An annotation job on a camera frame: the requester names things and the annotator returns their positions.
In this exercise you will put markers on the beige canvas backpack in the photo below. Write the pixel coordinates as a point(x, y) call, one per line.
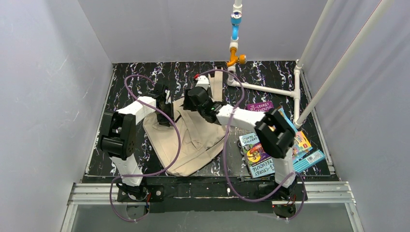
point(188, 147)

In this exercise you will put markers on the blue orange pipe fitting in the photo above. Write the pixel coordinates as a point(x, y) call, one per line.
point(236, 18)

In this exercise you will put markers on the purple 117-storey treehouse book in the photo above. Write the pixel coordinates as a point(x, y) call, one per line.
point(260, 106)

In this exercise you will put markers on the colourful crayon box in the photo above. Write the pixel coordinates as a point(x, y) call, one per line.
point(301, 145)

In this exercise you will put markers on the aluminium rail frame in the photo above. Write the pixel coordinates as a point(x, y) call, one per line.
point(317, 192)

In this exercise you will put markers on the blue cartoon mouse book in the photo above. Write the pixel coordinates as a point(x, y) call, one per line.
point(282, 112)

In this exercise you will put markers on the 143-storey treehouse book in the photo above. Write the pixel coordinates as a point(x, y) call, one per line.
point(258, 161)

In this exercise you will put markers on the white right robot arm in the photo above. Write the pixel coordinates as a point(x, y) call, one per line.
point(275, 134)

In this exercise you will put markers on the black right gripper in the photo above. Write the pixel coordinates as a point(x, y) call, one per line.
point(193, 98)

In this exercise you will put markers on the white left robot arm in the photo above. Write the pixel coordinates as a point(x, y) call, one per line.
point(118, 130)

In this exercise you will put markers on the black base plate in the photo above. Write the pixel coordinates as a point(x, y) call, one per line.
point(206, 194)

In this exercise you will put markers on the light blue barcode book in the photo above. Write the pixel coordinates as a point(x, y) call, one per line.
point(308, 161)

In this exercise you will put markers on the white PVC pipe frame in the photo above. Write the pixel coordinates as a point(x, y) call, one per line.
point(349, 64)

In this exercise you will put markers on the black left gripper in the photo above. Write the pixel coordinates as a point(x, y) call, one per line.
point(163, 110)

